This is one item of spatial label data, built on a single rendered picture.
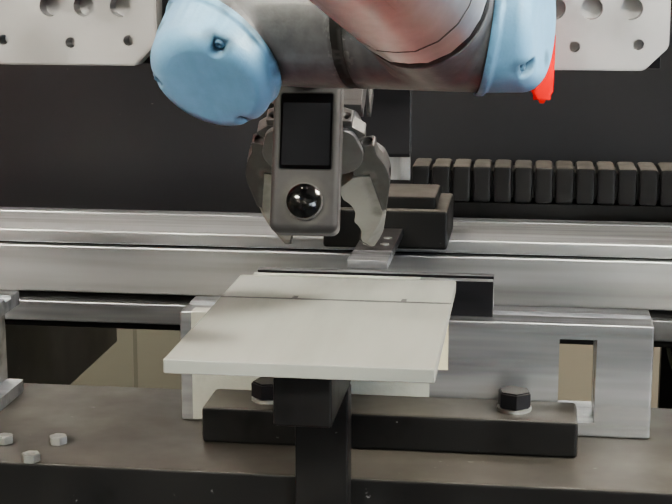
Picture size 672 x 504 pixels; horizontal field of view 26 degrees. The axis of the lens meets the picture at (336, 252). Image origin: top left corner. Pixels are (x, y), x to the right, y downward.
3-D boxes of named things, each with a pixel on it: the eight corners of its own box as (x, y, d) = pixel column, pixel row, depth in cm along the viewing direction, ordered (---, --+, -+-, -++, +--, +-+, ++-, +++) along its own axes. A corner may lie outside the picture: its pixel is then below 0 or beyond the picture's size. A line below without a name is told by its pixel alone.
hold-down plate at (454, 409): (201, 442, 118) (201, 406, 117) (216, 421, 123) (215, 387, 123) (576, 459, 114) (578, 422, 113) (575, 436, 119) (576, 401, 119)
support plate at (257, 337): (163, 373, 96) (162, 359, 96) (240, 286, 122) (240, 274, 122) (434, 384, 94) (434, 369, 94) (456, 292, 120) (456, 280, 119)
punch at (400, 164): (288, 179, 120) (287, 64, 118) (292, 176, 122) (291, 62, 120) (409, 182, 119) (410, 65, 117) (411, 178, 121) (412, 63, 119)
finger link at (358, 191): (411, 192, 115) (375, 113, 108) (405, 251, 111) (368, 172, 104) (374, 198, 116) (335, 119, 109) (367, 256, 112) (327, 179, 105)
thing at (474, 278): (253, 309, 122) (253, 274, 122) (260, 301, 125) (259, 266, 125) (492, 316, 120) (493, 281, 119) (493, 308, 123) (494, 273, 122)
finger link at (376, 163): (406, 193, 108) (369, 112, 102) (404, 208, 107) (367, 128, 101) (346, 201, 110) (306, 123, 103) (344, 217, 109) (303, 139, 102)
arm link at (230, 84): (307, 36, 76) (365, -96, 82) (118, 32, 80) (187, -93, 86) (342, 142, 81) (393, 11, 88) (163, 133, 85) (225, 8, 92)
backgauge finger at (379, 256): (298, 280, 126) (298, 224, 125) (337, 226, 152) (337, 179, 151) (436, 284, 125) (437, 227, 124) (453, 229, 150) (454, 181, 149)
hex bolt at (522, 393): (496, 413, 116) (496, 394, 115) (497, 403, 118) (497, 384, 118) (531, 415, 115) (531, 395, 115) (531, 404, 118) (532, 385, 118)
